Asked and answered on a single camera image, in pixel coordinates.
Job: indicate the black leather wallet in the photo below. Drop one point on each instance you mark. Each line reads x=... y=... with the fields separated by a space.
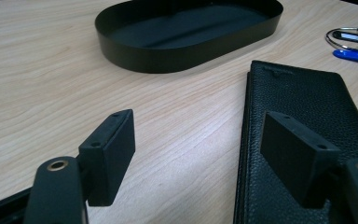
x=307 y=93

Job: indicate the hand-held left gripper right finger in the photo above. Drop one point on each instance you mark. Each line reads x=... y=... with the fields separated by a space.
x=295 y=155

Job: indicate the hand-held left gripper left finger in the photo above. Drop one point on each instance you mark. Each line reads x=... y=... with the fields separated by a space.
x=112 y=158

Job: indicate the key bunch with coloured tags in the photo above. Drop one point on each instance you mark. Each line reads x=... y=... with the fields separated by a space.
x=352 y=55

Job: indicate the black oval tray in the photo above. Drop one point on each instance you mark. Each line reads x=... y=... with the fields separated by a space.
x=155 y=59

